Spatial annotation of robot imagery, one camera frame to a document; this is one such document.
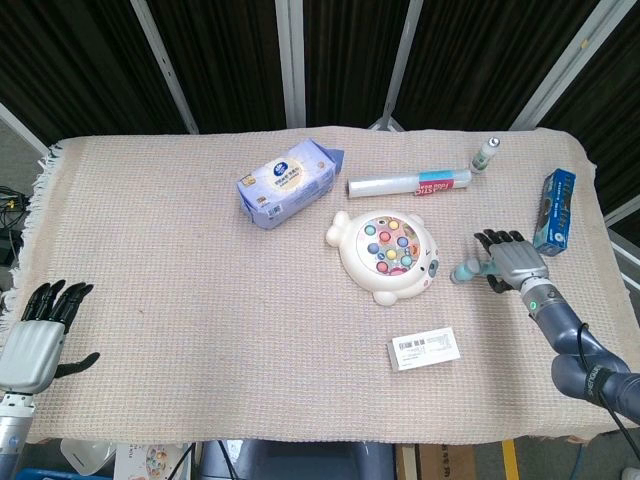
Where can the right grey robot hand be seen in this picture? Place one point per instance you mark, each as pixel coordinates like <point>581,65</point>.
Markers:
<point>517,262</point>

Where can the beige woven tablecloth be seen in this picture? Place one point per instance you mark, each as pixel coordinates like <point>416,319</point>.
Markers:
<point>200,310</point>

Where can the purple tissue pack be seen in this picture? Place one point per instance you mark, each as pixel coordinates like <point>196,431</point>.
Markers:
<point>290,190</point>

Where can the white whack-a-mole toy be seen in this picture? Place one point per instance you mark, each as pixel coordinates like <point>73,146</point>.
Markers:
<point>360,272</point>

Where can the small white green-label bottle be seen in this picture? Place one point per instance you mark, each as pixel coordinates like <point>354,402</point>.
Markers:
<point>482,159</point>

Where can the black pleated curtain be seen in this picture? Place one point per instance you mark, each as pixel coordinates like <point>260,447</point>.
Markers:
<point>75,60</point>

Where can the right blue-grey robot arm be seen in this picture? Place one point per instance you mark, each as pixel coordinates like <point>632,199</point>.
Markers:
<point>565,330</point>

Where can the printed toy packaging box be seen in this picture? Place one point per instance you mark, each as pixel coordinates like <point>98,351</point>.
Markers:
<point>150,460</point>

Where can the brown cardboard carton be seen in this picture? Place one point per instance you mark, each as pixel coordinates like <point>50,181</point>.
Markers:
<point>440,462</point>

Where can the white barcode cardboard box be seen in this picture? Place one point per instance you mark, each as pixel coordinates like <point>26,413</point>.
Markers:
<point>425,350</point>

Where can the blue cardboard box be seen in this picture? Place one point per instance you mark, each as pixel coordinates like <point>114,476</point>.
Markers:
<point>554,215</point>

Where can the teal toy hammer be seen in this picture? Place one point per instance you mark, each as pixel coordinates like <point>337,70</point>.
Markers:
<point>466,271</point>

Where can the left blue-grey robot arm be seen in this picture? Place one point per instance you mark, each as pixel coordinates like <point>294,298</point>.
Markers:
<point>12,430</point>

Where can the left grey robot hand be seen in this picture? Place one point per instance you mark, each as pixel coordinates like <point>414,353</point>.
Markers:
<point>32,352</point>

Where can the plastic food wrap roll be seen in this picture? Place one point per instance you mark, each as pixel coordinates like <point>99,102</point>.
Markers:
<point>385,184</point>

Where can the white metal frame post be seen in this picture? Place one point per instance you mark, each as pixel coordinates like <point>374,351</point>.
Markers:
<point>570,60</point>
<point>165,65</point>
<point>291,60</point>
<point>400,65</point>

